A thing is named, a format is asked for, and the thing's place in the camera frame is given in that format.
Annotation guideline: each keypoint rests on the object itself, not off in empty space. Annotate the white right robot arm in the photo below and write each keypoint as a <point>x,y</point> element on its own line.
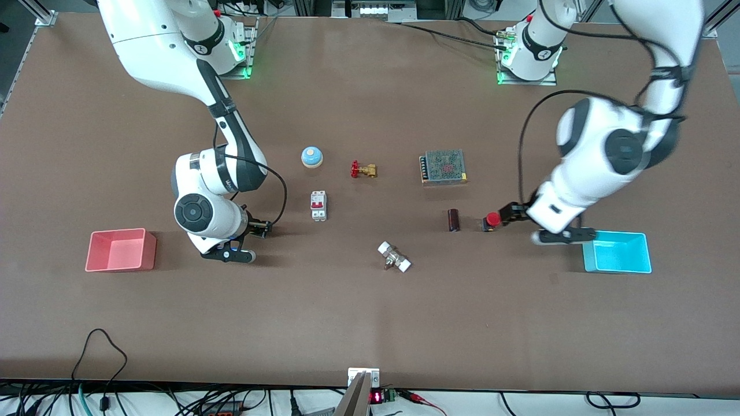
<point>191,173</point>

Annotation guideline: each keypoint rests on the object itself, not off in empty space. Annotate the white control device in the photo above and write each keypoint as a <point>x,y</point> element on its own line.
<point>373,8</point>

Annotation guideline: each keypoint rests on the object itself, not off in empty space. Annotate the red LED display module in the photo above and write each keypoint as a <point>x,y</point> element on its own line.
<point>383,396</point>

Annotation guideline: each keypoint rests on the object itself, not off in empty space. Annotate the brown cylindrical capacitor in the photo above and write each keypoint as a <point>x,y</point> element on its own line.
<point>454,219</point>

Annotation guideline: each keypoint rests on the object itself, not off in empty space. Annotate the metal mesh power supply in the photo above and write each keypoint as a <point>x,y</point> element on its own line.
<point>444,166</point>

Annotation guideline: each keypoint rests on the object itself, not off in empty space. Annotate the red push button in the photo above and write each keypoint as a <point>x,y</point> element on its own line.
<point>492,219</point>

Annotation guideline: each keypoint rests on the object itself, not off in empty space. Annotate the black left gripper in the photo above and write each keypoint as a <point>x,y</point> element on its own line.
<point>513,212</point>

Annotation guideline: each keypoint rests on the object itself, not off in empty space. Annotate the white circuit breaker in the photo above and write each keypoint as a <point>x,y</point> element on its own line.
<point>318,205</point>

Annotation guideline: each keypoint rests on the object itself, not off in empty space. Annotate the metal fitting white caps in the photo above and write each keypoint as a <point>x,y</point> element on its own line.
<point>394,257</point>

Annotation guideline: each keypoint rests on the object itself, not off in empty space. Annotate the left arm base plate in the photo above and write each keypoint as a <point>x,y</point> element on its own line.
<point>555,78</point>

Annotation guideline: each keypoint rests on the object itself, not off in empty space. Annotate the blue dome bell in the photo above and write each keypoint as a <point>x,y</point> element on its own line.
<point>311,156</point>

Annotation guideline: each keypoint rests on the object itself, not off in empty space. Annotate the silver camera mount bracket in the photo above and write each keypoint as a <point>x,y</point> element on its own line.
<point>361,393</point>

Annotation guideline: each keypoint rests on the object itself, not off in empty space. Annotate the cyan plastic box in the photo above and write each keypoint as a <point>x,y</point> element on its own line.
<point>618,254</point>

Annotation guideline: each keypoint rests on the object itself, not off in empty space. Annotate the black power adapter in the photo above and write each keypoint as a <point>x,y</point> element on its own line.
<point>222,407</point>

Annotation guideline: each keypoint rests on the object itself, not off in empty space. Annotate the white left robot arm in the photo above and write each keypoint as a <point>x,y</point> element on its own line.
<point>607,150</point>

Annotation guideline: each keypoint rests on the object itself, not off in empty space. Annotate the pink plastic box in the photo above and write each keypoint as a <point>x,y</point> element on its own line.
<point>120,249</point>

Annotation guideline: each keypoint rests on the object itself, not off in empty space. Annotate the aluminium frame corner bracket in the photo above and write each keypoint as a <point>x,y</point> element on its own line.
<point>46,18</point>
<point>711,32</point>

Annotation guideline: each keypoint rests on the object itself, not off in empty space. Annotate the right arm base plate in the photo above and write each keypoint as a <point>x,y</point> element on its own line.
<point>250,58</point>

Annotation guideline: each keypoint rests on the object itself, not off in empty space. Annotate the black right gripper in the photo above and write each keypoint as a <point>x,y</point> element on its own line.
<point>255,225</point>

